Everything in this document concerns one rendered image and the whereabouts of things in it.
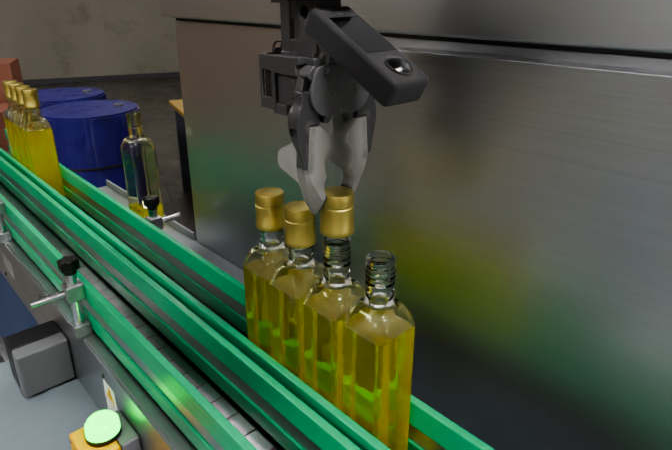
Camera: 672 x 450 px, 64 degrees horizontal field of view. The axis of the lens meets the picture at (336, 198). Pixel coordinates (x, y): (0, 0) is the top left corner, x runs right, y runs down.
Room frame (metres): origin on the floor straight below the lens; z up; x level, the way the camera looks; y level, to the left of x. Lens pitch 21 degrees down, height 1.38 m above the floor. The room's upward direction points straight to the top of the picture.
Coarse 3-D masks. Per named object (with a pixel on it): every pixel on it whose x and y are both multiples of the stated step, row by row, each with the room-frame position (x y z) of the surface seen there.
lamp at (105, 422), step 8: (96, 416) 0.56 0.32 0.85; (104, 416) 0.56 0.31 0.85; (112, 416) 0.57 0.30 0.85; (88, 424) 0.55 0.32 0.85; (96, 424) 0.55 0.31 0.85; (104, 424) 0.55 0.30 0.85; (112, 424) 0.55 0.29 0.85; (120, 424) 0.57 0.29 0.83; (88, 432) 0.54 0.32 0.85; (96, 432) 0.54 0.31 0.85; (104, 432) 0.54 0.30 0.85; (112, 432) 0.55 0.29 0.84; (120, 432) 0.56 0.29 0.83; (88, 440) 0.54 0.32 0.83; (96, 440) 0.54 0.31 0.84; (104, 440) 0.54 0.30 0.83; (112, 440) 0.55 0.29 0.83
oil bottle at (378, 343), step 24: (360, 312) 0.45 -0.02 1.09; (384, 312) 0.45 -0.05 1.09; (408, 312) 0.46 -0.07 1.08; (360, 336) 0.44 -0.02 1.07; (384, 336) 0.43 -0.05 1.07; (408, 336) 0.45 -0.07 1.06; (360, 360) 0.44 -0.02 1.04; (384, 360) 0.43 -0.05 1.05; (408, 360) 0.45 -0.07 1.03; (360, 384) 0.44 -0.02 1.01; (384, 384) 0.43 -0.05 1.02; (408, 384) 0.45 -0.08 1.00; (360, 408) 0.44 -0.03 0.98; (384, 408) 0.43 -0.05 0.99; (408, 408) 0.46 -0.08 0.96; (384, 432) 0.43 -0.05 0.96; (408, 432) 0.46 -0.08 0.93
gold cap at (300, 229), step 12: (288, 204) 0.55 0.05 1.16; (300, 204) 0.55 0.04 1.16; (288, 216) 0.53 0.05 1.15; (300, 216) 0.53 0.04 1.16; (312, 216) 0.54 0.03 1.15; (288, 228) 0.53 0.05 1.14; (300, 228) 0.53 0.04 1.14; (312, 228) 0.54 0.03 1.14; (288, 240) 0.53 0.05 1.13; (300, 240) 0.53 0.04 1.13; (312, 240) 0.54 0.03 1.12
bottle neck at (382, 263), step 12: (372, 252) 0.47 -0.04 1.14; (384, 252) 0.47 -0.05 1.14; (372, 264) 0.45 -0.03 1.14; (384, 264) 0.45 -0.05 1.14; (372, 276) 0.45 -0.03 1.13; (384, 276) 0.45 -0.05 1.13; (372, 288) 0.45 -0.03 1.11; (384, 288) 0.45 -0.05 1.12; (372, 300) 0.45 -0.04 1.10; (384, 300) 0.45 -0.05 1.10
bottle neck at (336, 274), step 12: (324, 240) 0.50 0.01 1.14; (336, 240) 0.51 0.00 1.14; (348, 240) 0.50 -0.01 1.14; (324, 252) 0.50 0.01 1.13; (336, 252) 0.49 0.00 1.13; (348, 252) 0.50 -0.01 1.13; (324, 264) 0.50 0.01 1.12; (336, 264) 0.49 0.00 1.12; (348, 264) 0.49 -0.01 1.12; (324, 276) 0.50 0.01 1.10; (336, 276) 0.49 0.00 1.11; (348, 276) 0.50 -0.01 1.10
